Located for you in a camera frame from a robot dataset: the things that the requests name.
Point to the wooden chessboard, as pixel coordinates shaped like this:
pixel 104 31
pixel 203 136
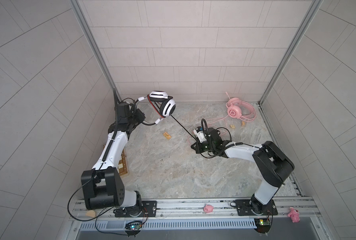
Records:
pixel 123 163

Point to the pink pig toy right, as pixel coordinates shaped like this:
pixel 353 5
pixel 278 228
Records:
pixel 293 215

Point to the aluminium rail frame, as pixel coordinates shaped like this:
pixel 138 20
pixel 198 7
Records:
pixel 168 209

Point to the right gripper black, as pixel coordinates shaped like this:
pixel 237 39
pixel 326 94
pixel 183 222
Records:
pixel 198 149

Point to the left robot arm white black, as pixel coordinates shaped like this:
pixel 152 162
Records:
pixel 102 185

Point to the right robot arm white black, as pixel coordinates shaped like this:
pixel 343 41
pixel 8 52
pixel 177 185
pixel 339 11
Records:
pixel 274 166

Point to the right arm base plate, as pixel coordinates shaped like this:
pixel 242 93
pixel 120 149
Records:
pixel 244 208

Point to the beige wooden piece on rail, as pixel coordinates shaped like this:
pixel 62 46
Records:
pixel 91 214

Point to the black white headphones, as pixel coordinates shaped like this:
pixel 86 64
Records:
pixel 162 103

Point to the small wooden block centre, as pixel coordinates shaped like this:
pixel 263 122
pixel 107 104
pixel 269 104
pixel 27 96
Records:
pixel 167 136

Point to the right circuit board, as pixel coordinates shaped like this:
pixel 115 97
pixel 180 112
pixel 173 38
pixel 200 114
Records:
pixel 263 226

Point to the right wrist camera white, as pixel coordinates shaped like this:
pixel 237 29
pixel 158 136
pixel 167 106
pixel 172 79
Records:
pixel 198 132

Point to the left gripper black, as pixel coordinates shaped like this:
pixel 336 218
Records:
pixel 140 117

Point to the left circuit board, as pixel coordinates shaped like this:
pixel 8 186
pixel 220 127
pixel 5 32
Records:
pixel 134 226

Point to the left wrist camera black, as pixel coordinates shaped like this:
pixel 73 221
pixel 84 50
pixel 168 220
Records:
pixel 123 112

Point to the pink pig toy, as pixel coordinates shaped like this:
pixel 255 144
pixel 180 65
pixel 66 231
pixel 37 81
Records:
pixel 293 215
pixel 208 208

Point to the circuit board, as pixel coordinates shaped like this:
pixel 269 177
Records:
pixel 263 226
pixel 134 226

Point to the pink pig toy centre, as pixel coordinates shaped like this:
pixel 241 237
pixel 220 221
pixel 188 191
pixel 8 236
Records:
pixel 208 208

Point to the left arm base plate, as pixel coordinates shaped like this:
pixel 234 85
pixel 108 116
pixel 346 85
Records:
pixel 149 208

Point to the pink headphones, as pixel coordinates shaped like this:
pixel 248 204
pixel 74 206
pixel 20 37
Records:
pixel 238 109

